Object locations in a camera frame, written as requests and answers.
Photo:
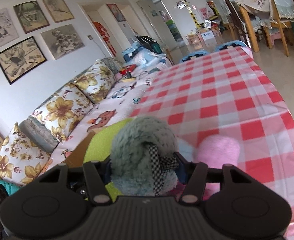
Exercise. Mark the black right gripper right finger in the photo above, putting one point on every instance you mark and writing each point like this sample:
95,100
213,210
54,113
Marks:
193,177

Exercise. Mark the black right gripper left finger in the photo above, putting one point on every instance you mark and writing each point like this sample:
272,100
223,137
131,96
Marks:
97,175

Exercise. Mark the yellow-green plush toy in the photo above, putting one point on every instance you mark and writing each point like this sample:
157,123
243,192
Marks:
109,143

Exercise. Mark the green printed cardboard box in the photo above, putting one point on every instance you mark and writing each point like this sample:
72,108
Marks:
77,156

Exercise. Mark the cartoon print sofa sheet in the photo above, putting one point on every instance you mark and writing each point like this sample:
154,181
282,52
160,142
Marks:
118,105

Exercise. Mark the floral cushion sofa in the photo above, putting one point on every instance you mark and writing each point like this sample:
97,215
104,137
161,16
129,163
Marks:
28,150

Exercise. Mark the red white checkered tablecloth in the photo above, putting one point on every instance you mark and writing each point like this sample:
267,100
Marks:
227,93

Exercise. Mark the blue chair back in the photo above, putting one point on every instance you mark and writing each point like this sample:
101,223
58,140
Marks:
226,45

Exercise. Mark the wooden dining chair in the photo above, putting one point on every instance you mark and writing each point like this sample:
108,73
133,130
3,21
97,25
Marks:
281,13

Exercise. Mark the grey sketch wall picture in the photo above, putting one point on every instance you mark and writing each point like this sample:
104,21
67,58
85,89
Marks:
62,40

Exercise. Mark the black framed wall picture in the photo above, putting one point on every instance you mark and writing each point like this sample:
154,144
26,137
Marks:
20,58

